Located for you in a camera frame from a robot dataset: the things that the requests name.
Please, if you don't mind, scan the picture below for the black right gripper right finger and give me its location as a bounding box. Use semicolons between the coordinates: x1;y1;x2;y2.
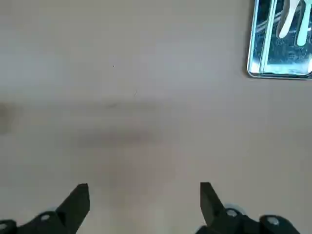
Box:
199;181;304;234

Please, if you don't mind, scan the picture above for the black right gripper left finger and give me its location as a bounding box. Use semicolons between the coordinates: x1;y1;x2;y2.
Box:
0;183;91;234

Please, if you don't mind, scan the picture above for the shiny metal tray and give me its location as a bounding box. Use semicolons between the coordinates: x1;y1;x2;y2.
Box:
246;0;312;80

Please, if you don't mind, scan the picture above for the pale green spatula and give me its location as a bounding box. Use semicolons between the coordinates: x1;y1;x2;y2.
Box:
296;0;312;47

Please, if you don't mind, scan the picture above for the beige spatula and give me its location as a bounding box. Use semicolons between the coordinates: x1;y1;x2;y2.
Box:
277;0;302;39

